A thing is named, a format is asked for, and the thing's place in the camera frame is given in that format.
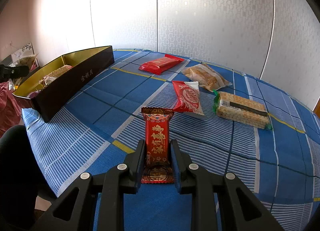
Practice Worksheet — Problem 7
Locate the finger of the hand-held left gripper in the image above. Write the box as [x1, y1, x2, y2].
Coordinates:
[0, 64, 30, 80]

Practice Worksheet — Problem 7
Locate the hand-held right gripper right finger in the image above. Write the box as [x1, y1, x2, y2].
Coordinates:
[171, 138, 284, 231]

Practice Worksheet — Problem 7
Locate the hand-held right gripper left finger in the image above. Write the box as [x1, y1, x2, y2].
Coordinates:
[34, 139, 146, 231]

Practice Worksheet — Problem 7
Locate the white and brown snack packet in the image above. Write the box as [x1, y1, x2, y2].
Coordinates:
[9, 55, 40, 91]

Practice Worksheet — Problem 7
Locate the red gold-printed snack packet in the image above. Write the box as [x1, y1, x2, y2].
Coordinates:
[140, 107, 175, 184]

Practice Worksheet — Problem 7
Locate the long brown snack packet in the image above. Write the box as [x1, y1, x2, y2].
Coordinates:
[41, 65, 73, 80]

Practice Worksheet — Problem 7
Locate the gold-lined dark tin box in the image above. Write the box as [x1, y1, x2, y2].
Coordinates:
[12, 45, 115, 123]

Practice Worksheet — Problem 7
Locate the red and white snack packet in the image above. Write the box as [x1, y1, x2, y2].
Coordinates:
[172, 81, 206, 118]

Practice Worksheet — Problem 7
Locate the black-striped cracker packet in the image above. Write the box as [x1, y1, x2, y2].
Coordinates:
[212, 91, 273, 130]

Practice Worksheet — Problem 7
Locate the clear packet of tan biscuits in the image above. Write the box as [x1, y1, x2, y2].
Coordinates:
[181, 63, 233, 91]

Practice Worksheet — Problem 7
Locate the wide plain red snack packet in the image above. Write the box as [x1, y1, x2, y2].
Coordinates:
[139, 54, 185, 75]

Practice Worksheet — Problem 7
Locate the floral picture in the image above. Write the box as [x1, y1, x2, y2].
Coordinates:
[11, 43, 34, 59]

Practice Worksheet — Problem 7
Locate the red crinkled cloth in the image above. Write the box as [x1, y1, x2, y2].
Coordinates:
[0, 81, 22, 136]

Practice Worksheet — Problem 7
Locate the blue plaid tablecloth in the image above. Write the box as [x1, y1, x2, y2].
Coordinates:
[21, 48, 320, 231]

